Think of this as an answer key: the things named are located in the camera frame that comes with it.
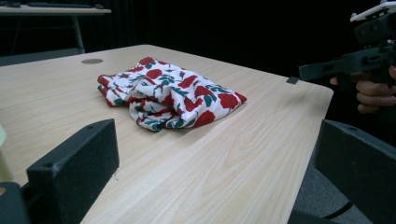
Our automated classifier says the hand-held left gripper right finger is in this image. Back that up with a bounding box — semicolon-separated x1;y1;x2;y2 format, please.
312;119;396;224

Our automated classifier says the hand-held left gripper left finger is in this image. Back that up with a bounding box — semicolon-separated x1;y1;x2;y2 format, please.
26;119;120;224

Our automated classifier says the red floral white cloth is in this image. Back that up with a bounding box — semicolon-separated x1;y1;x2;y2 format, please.
96;56;248;133

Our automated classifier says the beige desk with grey leg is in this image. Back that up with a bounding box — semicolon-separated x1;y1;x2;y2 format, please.
0;4;112;56

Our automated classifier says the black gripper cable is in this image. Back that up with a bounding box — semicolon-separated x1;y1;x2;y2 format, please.
322;201;355;220

